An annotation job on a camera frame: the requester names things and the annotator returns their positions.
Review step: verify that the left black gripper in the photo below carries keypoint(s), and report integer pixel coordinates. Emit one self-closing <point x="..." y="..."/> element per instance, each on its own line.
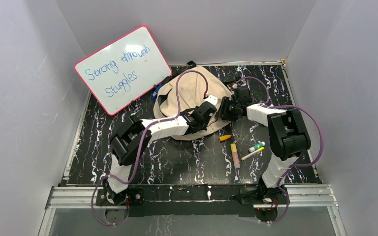
<point x="206" y="108"/>

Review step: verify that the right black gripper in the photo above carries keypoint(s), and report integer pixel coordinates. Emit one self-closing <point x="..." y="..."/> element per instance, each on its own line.
<point x="224" y="111"/>

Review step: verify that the beige backpack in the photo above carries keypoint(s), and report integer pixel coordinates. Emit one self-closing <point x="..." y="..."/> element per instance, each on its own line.
<point x="191" y="90"/>

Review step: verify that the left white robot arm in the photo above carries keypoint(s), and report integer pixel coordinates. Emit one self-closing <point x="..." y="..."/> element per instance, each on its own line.
<point x="132" y="138"/>

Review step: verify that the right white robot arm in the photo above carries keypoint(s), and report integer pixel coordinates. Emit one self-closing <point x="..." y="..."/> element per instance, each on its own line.
<point x="288" y="136"/>

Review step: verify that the orange highlighter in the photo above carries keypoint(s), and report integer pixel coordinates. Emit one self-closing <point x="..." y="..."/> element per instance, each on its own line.
<point x="224" y="137"/>

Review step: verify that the green white glue stick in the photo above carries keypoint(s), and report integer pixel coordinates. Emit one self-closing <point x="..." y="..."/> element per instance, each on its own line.
<point x="256" y="147"/>

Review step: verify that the yellow white pen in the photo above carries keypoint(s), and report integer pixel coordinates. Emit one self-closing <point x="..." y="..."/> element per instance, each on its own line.
<point x="252" y="154"/>

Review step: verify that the yellow pink highlighter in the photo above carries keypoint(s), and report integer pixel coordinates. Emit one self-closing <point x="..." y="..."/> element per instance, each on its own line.
<point x="235" y="156"/>

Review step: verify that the pink framed whiteboard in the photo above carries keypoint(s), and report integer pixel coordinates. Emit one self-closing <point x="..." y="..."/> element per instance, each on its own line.
<point x="124" y="70"/>

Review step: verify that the black base frame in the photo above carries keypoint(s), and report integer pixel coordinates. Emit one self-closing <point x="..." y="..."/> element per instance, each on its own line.
<point x="244" y="200"/>

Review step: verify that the aluminium rail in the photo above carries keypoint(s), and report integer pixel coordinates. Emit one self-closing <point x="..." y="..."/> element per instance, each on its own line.
<point x="301" y="195"/>

